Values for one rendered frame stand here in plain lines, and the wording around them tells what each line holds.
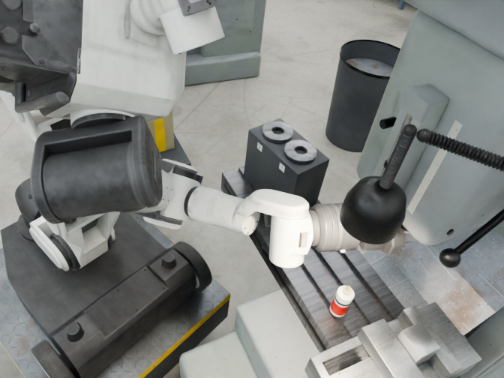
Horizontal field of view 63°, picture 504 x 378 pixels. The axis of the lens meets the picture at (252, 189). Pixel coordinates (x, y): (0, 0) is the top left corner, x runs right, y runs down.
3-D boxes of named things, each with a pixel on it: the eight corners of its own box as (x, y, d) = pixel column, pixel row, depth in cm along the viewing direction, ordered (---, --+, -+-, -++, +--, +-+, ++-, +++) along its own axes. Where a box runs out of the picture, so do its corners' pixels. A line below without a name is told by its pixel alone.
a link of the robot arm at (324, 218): (343, 215, 70) (278, 218, 68) (335, 268, 74) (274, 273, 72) (321, 190, 80) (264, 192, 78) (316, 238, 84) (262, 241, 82)
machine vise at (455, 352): (340, 441, 81) (355, 424, 73) (303, 369, 90) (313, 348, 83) (468, 371, 94) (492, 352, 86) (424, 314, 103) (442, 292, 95)
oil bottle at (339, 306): (335, 320, 99) (347, 297, 92) (326, 306, 102) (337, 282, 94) (349, 313, 101) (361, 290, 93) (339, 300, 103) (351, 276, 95)
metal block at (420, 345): (409, 369, 85) (421, 358, 81) (391, 343, 88) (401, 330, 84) (428, 359, 87) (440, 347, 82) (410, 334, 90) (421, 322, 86)
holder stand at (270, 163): (286, 220, 120) (298, 171, 106) (242, 175, 132) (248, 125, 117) (316, 204, 126) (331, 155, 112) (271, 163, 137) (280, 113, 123)
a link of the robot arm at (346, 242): (412, 235, 70) (347, 239, 68) (393, 267, 77) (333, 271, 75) (385, 184, 79) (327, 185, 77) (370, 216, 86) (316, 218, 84)
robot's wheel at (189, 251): (168, 269, 163) (165, 238, 149) (178, 262, 166) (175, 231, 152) (202, 301, 155) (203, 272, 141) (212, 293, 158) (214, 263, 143)
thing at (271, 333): (293, 451, 97) (303, 438, 88) (232, 324, 117) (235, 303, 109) (445, 362, 115) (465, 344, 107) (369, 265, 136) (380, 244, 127)
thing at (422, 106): (376, 215, 65) (428, 103, 50) (360, 198, 67) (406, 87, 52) (394, 208, 67) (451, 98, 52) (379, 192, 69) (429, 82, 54)
